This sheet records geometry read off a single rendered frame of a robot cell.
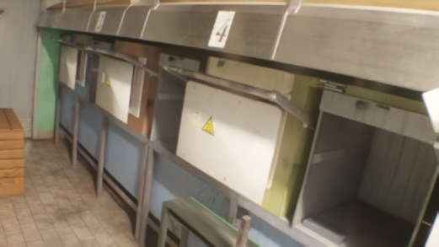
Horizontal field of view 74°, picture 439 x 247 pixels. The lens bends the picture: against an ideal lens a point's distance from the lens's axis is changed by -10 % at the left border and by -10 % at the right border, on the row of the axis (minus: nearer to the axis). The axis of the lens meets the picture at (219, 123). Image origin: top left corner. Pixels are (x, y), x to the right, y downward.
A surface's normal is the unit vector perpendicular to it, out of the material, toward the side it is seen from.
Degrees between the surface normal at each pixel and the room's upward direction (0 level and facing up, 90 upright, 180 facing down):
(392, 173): 90
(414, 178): 90
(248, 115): 90
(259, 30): 80
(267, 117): 90
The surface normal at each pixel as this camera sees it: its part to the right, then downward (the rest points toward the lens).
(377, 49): -0.70, -0.15
